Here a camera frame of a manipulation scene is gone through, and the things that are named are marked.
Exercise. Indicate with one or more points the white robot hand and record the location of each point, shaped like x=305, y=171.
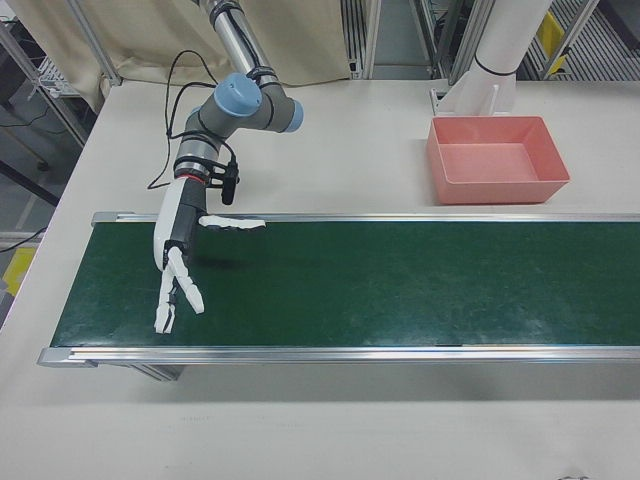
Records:
x=170, y=235

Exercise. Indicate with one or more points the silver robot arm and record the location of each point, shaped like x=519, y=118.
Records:
x=235, y=95

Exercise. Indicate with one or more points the pink plastic box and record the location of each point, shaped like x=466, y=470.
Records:
x=500, y=192

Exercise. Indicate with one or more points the green conveyor belt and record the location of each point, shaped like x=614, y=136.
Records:
x=350, y=280

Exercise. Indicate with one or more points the beige curtain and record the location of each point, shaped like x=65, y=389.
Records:
x=150, y=30

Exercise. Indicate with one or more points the yellow tag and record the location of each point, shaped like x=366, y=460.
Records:
x=552, y=35

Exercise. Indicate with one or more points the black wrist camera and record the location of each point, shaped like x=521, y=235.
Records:
x=228, y=187

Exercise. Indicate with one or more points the aluminium frame post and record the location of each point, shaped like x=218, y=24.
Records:
x=575, y=35
x=95, y=40
x=362, y=40

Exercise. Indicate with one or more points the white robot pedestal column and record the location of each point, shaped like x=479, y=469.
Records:
x=500, y=40

